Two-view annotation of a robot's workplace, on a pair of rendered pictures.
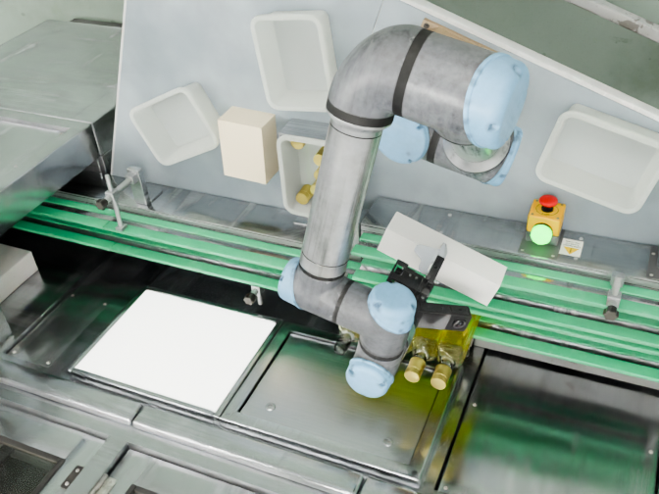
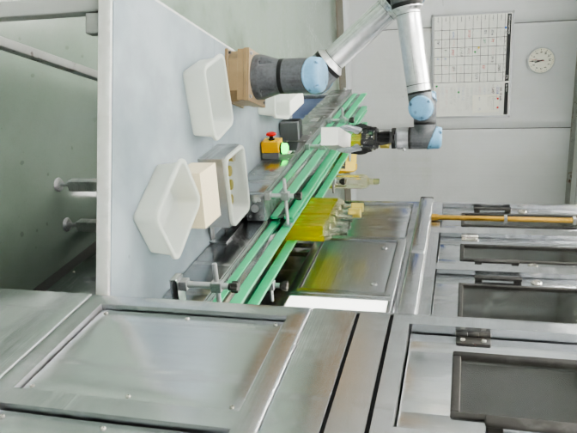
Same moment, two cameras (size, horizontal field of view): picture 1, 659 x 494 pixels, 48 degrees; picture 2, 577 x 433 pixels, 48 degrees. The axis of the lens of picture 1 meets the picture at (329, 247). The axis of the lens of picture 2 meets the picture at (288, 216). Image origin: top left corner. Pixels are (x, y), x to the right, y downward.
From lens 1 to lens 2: 2.61 m
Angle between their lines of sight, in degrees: 85
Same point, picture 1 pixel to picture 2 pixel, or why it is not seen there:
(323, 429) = (384, 265)
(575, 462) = (367, 217)
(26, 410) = not seen: hidden behind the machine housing
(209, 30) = (159, 106)
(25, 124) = (62, 349)
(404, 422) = (367, 246)
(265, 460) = (416, 279)
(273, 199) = (197, 248)
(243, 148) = (210, 190)
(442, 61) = not seen: outside the picture
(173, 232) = (229, 297)
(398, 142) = (323, 77)
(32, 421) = not seen: hidden behind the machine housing
